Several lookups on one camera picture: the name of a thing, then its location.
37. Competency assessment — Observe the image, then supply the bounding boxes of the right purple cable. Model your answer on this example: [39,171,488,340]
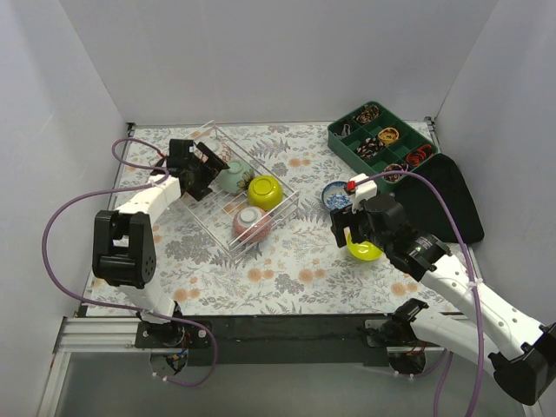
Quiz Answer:
[368,169,487,417]

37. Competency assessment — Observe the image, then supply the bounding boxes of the orange black scrunchie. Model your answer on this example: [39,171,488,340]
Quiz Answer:
[406,144,434,167]

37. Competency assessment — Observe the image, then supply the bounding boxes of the green compartment tray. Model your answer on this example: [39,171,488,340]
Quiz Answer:
[328,101,439,194]

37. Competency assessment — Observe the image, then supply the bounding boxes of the blue floral white bowl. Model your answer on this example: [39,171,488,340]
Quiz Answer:
[321,181,352,211]

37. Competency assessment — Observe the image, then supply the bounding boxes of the black cloth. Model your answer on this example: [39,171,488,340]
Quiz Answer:
[394,154,485,244]

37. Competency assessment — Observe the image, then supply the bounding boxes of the black floral scrunchie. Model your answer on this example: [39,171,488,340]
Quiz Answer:
[355,137,385,160]

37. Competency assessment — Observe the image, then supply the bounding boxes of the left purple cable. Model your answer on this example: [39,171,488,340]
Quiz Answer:
[41,137,217,387]

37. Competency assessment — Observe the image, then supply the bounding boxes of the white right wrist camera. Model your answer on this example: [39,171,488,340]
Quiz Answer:
[345,174,378,213]

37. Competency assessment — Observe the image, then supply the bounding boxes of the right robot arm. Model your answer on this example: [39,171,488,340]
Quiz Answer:
[330,195,555,406]

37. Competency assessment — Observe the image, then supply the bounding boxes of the yellow patterned scrunchie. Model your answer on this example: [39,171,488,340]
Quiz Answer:
[377,127,400,146]

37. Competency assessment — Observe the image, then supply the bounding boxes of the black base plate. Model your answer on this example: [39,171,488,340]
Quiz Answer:
[135,314,426,374]

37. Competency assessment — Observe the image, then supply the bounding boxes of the white wire dish rack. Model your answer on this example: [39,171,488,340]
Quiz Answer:
[149,119,301,270]

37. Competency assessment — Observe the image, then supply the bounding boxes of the dark patterned scrunchie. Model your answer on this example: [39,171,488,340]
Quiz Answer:
[383,162,409,183]

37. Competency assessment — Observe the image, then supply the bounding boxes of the red diamond patterned bowl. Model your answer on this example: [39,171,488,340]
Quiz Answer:
[203,138,233,163]

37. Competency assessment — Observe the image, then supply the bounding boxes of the purple cable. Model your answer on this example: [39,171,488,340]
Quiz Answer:
[41,137,217,387]
[368,169,487,417]

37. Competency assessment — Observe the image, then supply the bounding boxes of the pink speckled bowl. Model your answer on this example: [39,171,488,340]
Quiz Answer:
[233,206,272,243]

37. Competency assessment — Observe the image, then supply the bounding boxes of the mint green floral bowl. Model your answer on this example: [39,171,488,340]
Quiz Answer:
[216,159,255,195]

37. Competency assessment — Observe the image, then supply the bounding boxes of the lime green bowl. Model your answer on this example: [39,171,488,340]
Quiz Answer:
[248,175,283,211]
[347,233,383,261]

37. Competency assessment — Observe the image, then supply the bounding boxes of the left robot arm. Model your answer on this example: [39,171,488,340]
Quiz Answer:
[92,139,229,348]

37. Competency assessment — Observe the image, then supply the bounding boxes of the brown patterned scrunchie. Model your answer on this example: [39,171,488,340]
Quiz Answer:
[354,104,381,125]

